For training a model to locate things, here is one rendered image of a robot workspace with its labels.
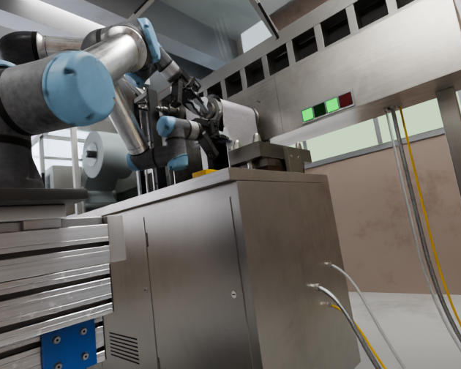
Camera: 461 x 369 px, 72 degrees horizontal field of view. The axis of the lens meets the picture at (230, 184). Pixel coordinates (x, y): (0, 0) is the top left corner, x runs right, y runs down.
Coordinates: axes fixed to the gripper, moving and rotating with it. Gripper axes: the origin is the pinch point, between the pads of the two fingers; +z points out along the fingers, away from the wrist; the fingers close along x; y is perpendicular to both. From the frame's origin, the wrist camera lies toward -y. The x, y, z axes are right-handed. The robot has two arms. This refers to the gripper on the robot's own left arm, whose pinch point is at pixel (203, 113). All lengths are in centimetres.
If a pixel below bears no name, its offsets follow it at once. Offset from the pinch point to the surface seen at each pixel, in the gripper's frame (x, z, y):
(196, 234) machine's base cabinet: -12, 16, -54
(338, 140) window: 21, 139, 140
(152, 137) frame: 26.4, -4.5, -8.7
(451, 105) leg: -82, 51, 22
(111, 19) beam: 131, -63, 129
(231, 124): -7.4, 11.1, 2.0
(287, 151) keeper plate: -29.1, 28.2, -6.8
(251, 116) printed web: -7.3, 19.0, 16.8
